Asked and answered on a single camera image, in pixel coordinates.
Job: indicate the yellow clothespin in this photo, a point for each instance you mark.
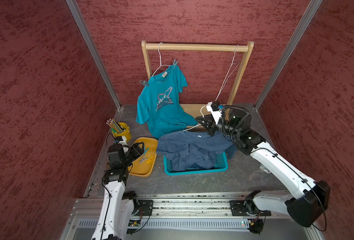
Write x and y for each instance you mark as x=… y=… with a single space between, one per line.
x=150 y=159

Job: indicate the aluminium rail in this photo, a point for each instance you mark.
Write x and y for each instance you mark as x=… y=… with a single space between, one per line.
x=176 y=211

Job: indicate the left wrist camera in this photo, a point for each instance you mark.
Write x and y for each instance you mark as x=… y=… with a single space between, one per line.
x=121 y=140

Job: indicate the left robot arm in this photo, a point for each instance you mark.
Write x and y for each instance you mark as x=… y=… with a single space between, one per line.
x=118 y=205

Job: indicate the grey-blue t-shirt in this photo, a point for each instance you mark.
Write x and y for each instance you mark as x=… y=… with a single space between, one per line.
x=187 y=150

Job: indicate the white wire hanger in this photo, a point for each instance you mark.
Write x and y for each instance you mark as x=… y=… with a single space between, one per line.
x=195 y=110
x=162 y=67
x=229 y=73

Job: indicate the teal plastic basket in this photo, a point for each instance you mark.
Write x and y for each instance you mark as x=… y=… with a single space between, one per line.
x=220 y=166

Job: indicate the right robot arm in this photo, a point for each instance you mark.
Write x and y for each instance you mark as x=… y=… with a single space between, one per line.
x=307 y=199

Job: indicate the corner aluminium profile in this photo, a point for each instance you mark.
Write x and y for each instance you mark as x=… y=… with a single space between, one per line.
x=80 y=22
x=304 y=22

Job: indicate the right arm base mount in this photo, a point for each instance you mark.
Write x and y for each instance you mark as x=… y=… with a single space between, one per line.
x=247 y=209

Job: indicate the left corner aluminium profile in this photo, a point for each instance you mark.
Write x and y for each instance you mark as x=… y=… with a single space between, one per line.
x=80 y=22

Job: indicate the yellow tray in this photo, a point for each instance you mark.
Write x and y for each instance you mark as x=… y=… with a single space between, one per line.
x=143 y=169

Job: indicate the grey clothespin on teal shoulder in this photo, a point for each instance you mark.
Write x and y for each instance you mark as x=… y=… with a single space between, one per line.
x=144 y=83

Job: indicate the right corner aluminium profile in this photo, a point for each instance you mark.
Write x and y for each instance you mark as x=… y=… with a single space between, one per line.
x=304 y=22

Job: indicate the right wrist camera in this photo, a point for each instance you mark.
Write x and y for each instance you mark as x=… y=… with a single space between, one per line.
x=215 y=108

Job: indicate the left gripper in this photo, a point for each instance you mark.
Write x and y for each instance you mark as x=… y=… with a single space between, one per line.
x=136 y=149

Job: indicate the teal t-shirt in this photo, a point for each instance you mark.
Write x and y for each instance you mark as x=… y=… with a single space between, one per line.
x=159 y=106

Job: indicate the yellow pencil cup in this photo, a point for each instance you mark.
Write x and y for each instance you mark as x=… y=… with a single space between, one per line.
x=125 y=132

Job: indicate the wooden clothes rack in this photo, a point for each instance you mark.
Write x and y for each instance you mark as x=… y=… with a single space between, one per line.
x=246 y=50

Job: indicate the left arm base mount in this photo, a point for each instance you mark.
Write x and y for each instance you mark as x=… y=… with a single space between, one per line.
x=143 y=208

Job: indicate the coloured pencils bunch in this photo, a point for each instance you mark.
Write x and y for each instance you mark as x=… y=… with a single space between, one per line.
x=114 y=125

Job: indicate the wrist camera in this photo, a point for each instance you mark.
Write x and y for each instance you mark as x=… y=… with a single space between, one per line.
x=215 y=108
x=121 y=140

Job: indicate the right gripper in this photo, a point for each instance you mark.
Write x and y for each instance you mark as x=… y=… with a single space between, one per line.
x=210 y=121

